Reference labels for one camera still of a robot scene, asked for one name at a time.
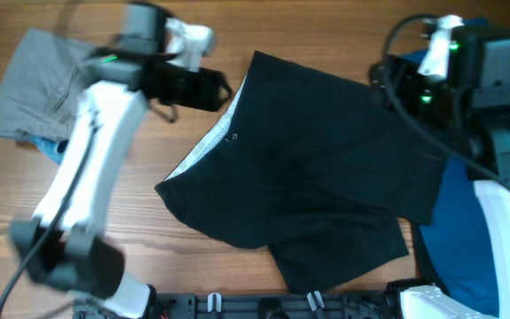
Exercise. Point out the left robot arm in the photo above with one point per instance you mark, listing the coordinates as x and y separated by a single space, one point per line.
63 245

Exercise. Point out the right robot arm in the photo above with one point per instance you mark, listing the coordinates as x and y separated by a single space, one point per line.
466 249

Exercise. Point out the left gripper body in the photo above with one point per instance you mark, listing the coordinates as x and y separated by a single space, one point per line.
173 86

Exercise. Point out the blue polo shirt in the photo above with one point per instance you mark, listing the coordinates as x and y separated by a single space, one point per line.
457 97

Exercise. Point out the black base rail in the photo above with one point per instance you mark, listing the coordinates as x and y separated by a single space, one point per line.
315 305

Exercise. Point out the folded grey shorts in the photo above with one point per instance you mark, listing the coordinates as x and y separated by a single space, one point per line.
39 91

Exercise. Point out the black shorts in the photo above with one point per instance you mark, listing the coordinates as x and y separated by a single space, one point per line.
309 168

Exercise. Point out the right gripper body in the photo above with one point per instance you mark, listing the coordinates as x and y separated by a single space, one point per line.
428 99

